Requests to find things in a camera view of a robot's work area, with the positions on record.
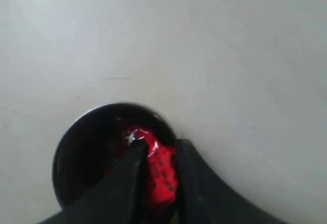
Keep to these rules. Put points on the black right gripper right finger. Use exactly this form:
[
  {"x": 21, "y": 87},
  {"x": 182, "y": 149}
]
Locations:
[{"x": 206, "y": 198}]

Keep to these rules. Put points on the stainless steel cup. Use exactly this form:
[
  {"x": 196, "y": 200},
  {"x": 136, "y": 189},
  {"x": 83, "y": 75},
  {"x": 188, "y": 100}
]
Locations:
[{"x": 87, "y": 148}]

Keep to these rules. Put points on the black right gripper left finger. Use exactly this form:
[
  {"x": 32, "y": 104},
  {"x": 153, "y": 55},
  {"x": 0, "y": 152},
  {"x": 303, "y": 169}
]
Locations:
[{"x": 116, "y": 198}]

